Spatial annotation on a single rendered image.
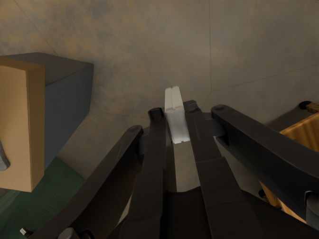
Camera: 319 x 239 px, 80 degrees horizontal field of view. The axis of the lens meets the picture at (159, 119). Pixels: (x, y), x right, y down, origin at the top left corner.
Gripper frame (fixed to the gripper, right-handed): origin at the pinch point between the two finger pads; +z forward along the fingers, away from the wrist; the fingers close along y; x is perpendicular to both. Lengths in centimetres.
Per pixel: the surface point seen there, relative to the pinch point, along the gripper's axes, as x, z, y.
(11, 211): -46, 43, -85
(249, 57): -18, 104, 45
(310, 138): -73, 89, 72
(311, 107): -57, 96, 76
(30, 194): -48, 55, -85
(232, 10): 9, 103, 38
